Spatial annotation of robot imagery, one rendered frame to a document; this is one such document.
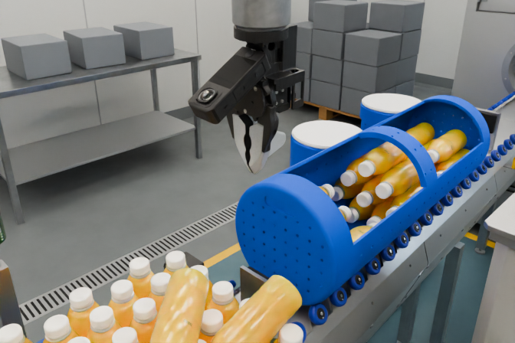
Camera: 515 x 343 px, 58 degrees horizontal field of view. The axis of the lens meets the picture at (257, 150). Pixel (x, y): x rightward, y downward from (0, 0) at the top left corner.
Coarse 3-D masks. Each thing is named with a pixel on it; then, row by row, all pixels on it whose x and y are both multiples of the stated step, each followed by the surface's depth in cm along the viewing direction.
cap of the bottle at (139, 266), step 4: (132, 260) 93; (136, 260) 93; (140, 260) 93; (144, 260) 93; (148, 260) 93; (132, 264) 92; (136, 264) 92; (140, 264) 92; (144, 264) 92; (148, 264) 92; (132, 268) 91; (136, 268) 91; (140, 268) 91; (144, 268) 91; (148, 268) 92; (132, 272) 92; (136, 272) 91; (140, 272) 91; (144, 272) 92
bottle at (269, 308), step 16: (272, 288) 77; (288, 288) 77; (256, 304) 75; (272, 304) 75; (288, 304) 76; (240, 320) 73; (256, 320) 73; (272, 320) 74; (224, 336) 71; (240, 336) 71; (256, 336) 72; (272, 336) 74
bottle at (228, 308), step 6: (210, 300) 88; (228, 300) 85; (234, 300) 87; (210, 306) 86; (216, 306) 85; (222, 306) 85; (228, 306) 85; (234, 306) 86; (222, 312) 85; (228, 312) 85; (234, 312) 86; (228, 318) 85
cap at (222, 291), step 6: (222, 282) 87; (228, 282) 87; (216, 288) 86; (222, 288) 86; (228, 288) 86; (216, 294) 84; (222, 294) 84; (228, 294) 84; (216, 300) 85; (222, 300) 85
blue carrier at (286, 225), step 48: (432, 96) 156; (336, 144) 119; (480, 144) 142; (288, 192) 93; (432, 192) 120; (240, 240) 109; (288, 240) 97; (336, 240) 90; (384, 240) 105; (336, 288) 95
